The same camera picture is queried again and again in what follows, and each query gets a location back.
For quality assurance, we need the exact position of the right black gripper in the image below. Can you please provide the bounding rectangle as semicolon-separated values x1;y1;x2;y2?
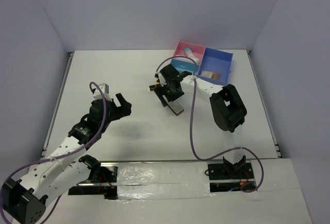
155;80;185;107

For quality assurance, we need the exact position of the long eyeshadow palette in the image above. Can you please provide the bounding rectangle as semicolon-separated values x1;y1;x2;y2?
168;101;184;116

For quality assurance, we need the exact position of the square pink compact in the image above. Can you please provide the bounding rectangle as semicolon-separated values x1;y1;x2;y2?
201;71;213;79

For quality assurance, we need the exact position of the white blue cream tube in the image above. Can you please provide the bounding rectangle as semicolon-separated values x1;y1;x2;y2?
191;57;201;64

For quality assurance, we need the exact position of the teal capped cream tube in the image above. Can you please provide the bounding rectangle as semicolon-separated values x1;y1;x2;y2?
184;47;195;57

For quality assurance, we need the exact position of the nine colour eyeshadow palette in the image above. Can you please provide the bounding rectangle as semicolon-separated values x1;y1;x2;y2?
211;72;221;80

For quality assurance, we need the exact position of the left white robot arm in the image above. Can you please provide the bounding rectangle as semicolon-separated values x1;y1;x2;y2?
1;93;131;223

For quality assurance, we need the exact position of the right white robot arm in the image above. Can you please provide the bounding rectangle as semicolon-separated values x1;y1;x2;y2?
148;64;247;178

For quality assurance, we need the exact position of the black gold lipstick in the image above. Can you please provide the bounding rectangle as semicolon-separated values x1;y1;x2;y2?
148;84;159;91

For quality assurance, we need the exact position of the light blue organizer bin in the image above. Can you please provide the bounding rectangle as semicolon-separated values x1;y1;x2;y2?
171;58;202;75

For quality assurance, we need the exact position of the pink organizer bin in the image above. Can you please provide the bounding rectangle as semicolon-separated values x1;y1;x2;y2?
173;41;206;64

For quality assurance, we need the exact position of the purple blue organizer bin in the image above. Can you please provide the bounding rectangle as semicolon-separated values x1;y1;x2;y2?
198;47;233;85

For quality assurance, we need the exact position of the white foam board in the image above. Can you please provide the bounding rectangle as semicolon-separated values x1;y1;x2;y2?
41;159;311;223

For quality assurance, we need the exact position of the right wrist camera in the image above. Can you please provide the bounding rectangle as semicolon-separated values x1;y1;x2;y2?
155;70;167;86

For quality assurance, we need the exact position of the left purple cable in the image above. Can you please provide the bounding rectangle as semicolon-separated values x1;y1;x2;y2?
0;81;110;221

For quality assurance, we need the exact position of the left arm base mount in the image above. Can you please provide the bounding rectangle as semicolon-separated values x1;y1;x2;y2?
68;155;118;200

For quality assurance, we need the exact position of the aluminium rail frame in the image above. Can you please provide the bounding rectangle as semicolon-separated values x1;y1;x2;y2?
40;51;74;160

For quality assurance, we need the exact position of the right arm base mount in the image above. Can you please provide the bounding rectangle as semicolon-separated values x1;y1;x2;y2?
204;160;257;193

